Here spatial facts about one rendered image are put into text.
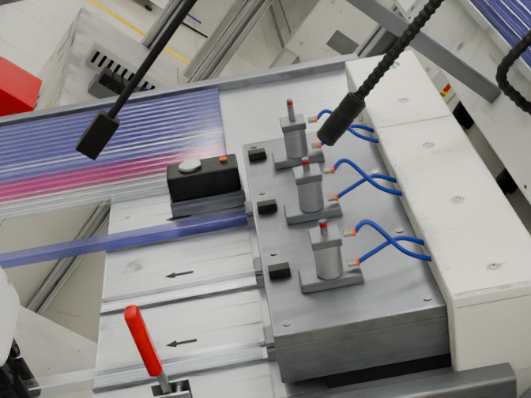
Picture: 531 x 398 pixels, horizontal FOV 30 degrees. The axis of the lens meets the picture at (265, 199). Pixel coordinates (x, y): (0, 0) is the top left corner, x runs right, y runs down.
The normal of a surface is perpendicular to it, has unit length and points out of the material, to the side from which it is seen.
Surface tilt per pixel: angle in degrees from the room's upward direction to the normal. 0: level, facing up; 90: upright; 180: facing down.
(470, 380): 45
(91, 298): 90
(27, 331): 0
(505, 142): 90
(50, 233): 90
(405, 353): 90
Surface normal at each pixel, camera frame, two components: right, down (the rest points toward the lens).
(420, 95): -0.15, -0.86
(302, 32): 0.09, 0.47
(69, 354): 0.59, -0.73
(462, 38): -0.80, -0.48
